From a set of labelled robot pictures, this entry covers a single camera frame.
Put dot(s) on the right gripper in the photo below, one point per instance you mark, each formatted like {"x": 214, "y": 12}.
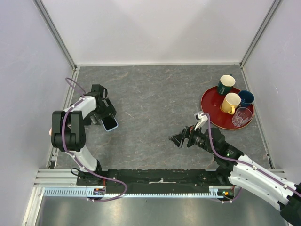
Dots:
{"x": 178, "y": 139}

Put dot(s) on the blue phone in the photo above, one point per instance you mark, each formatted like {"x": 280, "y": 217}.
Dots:
{"x": 109, "y": 123}

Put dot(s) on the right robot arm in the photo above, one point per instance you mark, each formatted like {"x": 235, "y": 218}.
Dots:
{"x": 240, "y": 170}

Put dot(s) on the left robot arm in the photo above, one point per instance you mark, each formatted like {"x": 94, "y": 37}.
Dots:
{"x": 68, "y": 131}

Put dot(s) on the red round tray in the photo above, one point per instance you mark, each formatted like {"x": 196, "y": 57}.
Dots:
{"x": 211, "y": 102}

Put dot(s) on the yellow mug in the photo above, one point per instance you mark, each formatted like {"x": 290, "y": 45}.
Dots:
{"x": 230, "y": 103}

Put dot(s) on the clear glass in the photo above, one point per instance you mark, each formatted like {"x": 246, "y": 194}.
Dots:
{"x": 242, "y": 116}

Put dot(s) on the dark green mug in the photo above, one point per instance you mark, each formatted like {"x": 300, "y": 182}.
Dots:
{"x": 225, "y": 84}

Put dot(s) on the dark blue cup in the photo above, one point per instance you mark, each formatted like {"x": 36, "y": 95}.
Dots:
{"x": 247, "y": 98}

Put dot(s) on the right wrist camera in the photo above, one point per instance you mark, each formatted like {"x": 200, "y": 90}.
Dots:
{"x": 201, "y": 119}

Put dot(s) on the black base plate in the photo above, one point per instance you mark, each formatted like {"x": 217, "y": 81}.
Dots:
{"x": 146, "y": 177}

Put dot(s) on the grey cable duct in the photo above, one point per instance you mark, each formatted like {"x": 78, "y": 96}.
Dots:
{"x": 140, "y": 192}

